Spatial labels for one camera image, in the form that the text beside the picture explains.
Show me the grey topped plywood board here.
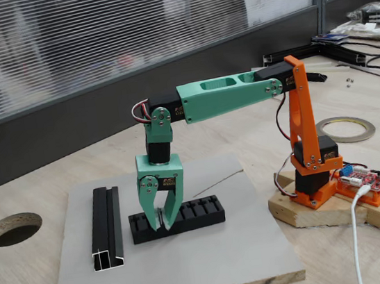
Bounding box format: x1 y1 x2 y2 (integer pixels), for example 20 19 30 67
36 145 308 284

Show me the black frame profile silver end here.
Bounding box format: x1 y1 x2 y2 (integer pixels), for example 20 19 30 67
313 37 368 74

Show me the red controller board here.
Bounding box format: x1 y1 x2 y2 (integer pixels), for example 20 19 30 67
335 158 380 198

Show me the metallic tape roll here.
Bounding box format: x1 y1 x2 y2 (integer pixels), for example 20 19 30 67
315 111 377 148

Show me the white red base servo wire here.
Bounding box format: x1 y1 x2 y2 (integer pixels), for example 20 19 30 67
270 153 302 203

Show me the black slotted plastic block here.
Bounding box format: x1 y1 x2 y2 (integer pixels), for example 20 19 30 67
126 194 229 247

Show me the short tricolour servo wire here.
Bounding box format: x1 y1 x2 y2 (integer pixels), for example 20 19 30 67
129 98 155 126

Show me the white USB cable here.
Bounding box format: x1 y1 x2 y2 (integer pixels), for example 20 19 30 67
343 183 380 284

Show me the orange controller board mount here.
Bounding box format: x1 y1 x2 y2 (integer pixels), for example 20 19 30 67
333 172 380 213

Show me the black aluminium profile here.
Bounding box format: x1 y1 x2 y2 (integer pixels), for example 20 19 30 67
83 185 130 274

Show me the black flat strip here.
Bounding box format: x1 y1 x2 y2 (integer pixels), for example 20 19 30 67
305 68 329 86

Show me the wooden base block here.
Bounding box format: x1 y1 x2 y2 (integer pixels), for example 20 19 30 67
263 160 370 236

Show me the long dark servo wire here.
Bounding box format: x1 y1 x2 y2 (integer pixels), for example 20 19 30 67
272 94 298 146

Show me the black and white device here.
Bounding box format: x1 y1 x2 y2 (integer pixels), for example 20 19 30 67
345 1 380 29

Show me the blue card stack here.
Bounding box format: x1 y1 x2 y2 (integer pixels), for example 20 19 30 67
310 30 352 49

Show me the thin grey rod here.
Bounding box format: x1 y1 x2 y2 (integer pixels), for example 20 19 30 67
335 57 380 83

